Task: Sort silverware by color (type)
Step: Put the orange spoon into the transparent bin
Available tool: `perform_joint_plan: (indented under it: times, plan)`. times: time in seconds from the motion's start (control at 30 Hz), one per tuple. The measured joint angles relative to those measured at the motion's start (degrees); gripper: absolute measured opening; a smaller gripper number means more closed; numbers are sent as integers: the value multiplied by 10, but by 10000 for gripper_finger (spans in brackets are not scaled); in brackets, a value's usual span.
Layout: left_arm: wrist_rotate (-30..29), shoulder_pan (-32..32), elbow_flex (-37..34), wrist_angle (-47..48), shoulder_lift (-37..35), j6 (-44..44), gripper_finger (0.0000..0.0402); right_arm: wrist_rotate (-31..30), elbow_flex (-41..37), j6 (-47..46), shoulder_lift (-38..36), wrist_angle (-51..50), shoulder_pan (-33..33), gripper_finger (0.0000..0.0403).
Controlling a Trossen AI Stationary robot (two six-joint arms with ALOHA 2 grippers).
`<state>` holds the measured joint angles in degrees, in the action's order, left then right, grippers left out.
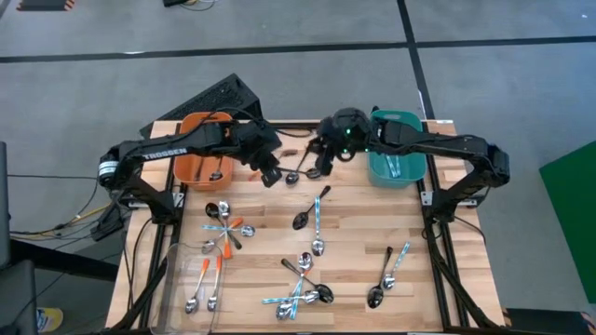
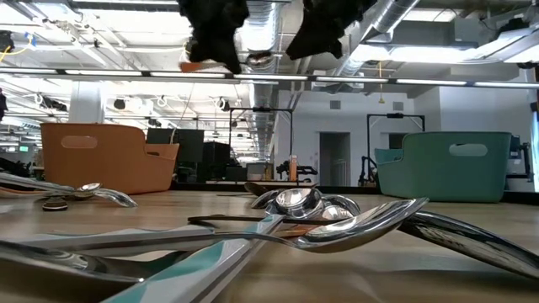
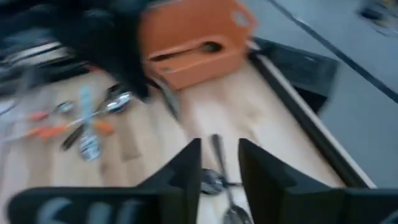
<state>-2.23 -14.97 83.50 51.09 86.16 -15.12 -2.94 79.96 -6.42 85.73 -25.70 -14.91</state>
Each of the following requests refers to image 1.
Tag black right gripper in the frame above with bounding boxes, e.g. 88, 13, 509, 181
305, 106, 374, 178

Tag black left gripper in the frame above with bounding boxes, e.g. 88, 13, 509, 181
229, 118, 284, 188

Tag orange plastic bin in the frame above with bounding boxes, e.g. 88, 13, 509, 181
172, 111, 237, 192

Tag teal plastic bin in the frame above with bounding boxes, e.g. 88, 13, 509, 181
367, 109, 428, 190

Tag black perforated metal case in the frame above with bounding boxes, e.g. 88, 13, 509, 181
139, 73, 264, 143

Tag clear plastic bin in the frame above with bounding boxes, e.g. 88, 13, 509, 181
149, 241, 227, 335

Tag black power adapter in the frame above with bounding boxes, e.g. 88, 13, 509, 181
90, 204, 126, 242

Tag black floor beam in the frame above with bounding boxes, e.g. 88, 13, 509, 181
8, 237, 120, 282

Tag green floor mat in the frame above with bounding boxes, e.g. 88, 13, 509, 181
538, 139, 596, 306

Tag yellow blue floor object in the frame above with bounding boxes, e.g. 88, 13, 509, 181
35, 306, 64, 334

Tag dark panel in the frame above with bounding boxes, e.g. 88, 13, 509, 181
0, 141, 12, 269

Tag black yellow striped box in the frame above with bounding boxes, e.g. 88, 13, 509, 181
501, 305, 596, 335

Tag black orange striped ramp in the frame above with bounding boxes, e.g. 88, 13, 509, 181
16, 0, 76, 13

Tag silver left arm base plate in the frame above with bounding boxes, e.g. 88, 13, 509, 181
128, 192, 186, 209

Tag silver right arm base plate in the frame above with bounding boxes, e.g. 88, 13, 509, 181
420, 189, 480, 209

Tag black hanging cable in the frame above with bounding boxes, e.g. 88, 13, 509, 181
120, 216, 156, 311

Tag black curved cable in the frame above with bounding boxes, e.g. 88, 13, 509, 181
454, 214, 488, 247

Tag yellow cable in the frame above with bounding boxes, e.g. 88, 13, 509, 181
11, 199, 115, 238

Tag black device with cables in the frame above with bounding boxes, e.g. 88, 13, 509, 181
161, 0, 218, 11

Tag thin black cable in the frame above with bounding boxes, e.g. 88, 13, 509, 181
7, 173, 102, 181

